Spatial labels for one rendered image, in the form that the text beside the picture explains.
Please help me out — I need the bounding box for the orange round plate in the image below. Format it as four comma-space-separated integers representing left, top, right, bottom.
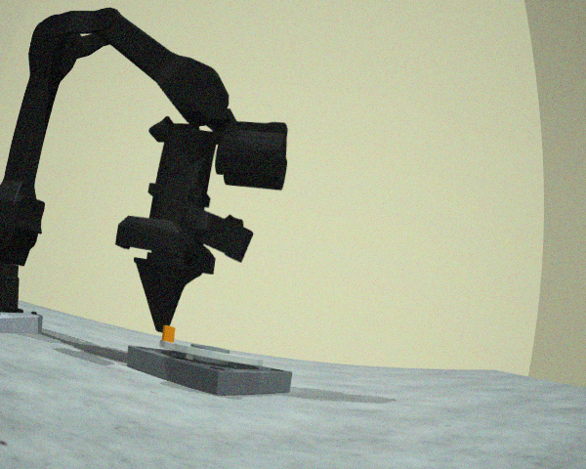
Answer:
159, 325, 263, 366

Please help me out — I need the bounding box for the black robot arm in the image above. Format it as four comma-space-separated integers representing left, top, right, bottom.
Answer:
0, 8, 288, 313

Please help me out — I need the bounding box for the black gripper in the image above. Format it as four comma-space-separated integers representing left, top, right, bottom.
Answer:
115, 173, 216, 332

